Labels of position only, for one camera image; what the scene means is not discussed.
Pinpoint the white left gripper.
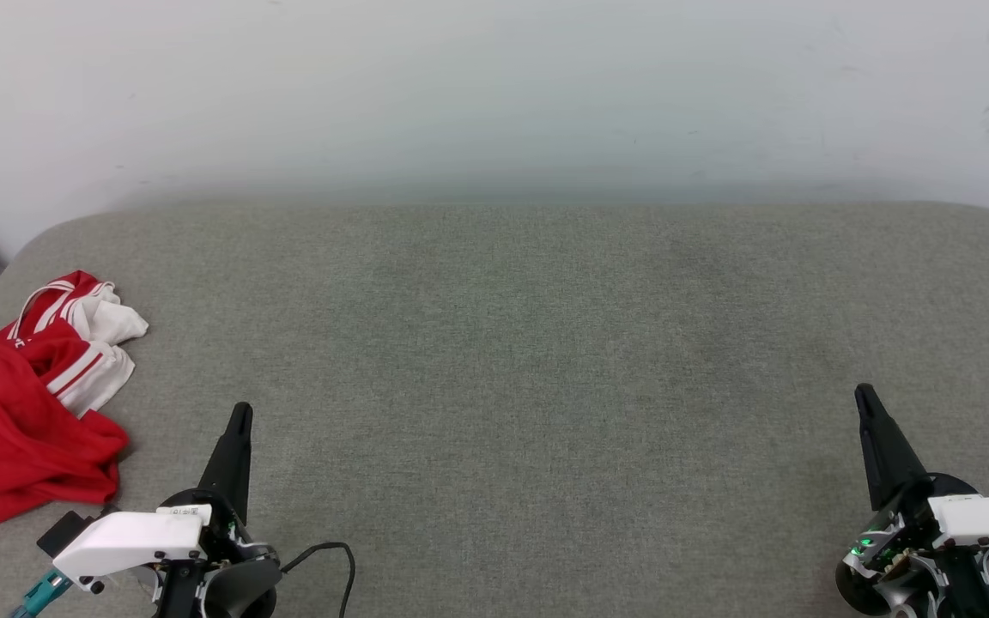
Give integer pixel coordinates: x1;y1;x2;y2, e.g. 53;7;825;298
52;402;283;618

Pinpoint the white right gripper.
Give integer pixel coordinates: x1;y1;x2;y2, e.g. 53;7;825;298
834;383;989;618

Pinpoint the red shirt white trim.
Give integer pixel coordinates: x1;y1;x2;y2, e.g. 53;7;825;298
0;270;150;528

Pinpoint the grey fabric sofa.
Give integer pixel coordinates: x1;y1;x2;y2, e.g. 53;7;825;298
0;201;989;618

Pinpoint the thin black cable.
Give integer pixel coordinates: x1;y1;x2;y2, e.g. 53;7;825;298
278;542;357;618

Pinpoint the teal cable connector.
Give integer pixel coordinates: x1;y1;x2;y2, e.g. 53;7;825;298
9;569;73;618

